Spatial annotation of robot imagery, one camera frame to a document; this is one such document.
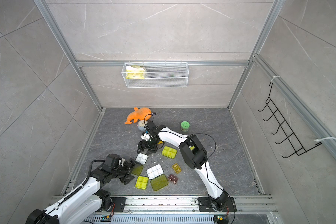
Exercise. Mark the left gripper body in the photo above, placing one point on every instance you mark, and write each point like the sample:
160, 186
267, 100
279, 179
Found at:
123, 171

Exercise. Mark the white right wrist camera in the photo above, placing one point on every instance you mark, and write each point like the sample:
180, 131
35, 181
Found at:
145, 136

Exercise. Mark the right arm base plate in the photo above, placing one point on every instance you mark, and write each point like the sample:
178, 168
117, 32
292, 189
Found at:
208, 204

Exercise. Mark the dark red small pillbox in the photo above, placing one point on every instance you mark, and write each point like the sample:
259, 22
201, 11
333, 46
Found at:
173, 178

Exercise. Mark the white wire wall basket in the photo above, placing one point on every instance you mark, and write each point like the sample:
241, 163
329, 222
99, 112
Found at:
159, 75

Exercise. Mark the amber lid small pillbox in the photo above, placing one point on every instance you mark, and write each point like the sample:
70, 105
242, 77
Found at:
160, 146

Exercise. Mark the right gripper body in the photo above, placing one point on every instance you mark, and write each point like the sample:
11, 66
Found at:
151, 145

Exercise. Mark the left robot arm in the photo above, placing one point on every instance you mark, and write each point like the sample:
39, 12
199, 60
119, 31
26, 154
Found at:
89, 196

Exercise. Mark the green lidded jar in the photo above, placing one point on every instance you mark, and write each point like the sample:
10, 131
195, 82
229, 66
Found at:
185, 126

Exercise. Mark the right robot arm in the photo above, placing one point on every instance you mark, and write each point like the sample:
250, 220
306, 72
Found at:
194, 155

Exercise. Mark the metal base rail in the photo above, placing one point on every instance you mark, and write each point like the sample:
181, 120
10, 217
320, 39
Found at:
184, 210

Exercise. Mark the small yellow clear pillbox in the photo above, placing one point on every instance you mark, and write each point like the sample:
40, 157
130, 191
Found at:
177, 169

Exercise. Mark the green four-cell pillbox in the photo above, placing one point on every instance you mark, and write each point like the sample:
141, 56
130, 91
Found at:
139, 164

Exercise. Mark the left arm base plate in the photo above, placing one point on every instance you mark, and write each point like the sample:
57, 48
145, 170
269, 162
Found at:
118, 203

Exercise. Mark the green lid six-cell pillbox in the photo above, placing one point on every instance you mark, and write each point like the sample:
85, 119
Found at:
169, 152

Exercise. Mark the black wall hook rack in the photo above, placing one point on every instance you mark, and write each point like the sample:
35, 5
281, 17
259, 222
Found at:
284, 127

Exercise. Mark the orange whale toy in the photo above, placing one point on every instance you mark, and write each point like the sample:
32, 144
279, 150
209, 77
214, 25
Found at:
143, 113

